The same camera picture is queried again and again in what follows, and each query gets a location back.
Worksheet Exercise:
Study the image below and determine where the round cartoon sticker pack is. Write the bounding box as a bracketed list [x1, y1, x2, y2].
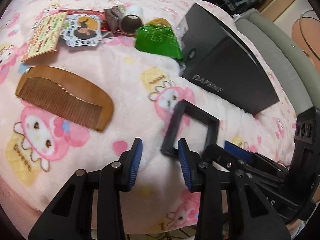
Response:
[60, 14, 103, 47]

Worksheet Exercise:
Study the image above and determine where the orange green sticker card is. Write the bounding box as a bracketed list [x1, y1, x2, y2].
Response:
[22, 12, 67, 61]

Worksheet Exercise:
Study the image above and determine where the brown wooden comb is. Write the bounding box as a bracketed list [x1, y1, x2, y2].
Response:
[15, 66, 114, 132]

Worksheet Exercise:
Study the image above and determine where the red packet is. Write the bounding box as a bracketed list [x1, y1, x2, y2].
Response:
[59, 9, 136, 36]

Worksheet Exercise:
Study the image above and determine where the pink cartoon blanket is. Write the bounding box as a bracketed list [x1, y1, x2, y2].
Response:
[1, 0, 297, 237]

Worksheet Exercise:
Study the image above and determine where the brown crumpled wrapper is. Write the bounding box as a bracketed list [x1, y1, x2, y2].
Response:
[104, 5, 125, 33]

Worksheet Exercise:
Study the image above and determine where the black Daphne box lid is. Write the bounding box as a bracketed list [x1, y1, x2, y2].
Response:
[177, 3, 279, 115]

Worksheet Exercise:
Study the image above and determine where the green yellow snack packet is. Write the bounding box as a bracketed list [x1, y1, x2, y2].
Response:
[135, 18, 183, 60]

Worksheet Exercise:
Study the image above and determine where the small black square frame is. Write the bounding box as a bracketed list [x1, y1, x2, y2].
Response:
[161, 100, 220, 157]

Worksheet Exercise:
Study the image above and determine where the white cardboard tube roll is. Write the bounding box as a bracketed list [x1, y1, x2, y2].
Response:
[120, 5, 144, 35]

